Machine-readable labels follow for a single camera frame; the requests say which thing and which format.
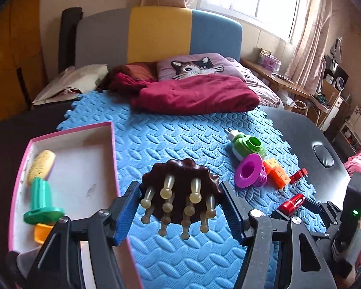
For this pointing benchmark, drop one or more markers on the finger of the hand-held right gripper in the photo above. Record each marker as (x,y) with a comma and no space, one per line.
(313,206)
(278,214)

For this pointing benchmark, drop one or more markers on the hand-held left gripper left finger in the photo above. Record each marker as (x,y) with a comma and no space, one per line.
(126,213)

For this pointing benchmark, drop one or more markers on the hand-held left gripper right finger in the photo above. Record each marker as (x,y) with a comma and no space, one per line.
(231,213)

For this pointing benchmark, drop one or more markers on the red flashlight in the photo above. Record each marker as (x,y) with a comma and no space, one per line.
(291,204)

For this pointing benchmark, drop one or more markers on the orange toy blocks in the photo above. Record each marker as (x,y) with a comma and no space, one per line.
(276,174)

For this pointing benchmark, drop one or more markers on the purple funnel toy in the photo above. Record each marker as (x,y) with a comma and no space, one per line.
(248,170)

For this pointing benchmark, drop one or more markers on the brown studded massage brush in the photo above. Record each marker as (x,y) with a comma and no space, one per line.
(180,171)

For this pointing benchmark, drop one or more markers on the pink cardboard box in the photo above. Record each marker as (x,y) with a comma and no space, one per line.
(84,162)

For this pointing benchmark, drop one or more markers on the green plug-in device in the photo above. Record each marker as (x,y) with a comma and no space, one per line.
(243,144)

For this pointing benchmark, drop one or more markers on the orange plastic tool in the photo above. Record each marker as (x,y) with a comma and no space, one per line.
(42,233)

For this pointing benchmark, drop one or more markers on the green plastic stand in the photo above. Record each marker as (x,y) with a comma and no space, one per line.
(40,198)

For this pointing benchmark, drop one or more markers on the pale yellow oval toy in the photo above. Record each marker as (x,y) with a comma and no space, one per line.
(40,165)

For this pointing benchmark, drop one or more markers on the red clip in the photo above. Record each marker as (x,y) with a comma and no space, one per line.
(297,176)

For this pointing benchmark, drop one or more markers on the pink floral cloth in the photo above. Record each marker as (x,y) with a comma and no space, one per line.
(359,165)

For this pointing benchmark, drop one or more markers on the blue foam mat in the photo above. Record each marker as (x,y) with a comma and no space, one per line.
(174,135)

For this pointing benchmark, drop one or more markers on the woven basket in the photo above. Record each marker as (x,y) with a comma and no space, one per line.
(299,108)

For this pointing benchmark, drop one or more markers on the red blanket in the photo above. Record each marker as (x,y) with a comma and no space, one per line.
(198,93)

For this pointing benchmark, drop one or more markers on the wooden side shelf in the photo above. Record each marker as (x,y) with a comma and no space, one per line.
(276,79)

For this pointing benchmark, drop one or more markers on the pink bed sheet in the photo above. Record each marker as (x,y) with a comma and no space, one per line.
(258,84)

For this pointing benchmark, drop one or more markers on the black silver stereo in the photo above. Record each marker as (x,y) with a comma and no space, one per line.
(337,75)

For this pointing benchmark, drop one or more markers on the beige bag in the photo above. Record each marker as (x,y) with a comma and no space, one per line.
(75,81)

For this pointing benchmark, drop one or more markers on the dark red cushion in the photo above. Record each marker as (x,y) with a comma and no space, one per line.
(138,70)

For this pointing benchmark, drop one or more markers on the purple box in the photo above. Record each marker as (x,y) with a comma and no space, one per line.
(269,61)

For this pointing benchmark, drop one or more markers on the purple cat print pillow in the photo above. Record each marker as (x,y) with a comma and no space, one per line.
(198,64)

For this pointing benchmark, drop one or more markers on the grey yellow blue headboard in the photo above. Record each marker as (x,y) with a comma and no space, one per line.
(159,33)

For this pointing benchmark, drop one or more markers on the black rolled mat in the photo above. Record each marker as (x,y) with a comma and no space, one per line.
(69,39)

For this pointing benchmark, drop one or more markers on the wooden wardrobe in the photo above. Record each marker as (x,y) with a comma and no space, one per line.
(12,60)

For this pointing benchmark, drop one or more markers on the window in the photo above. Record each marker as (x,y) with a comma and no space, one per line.
(252,3)

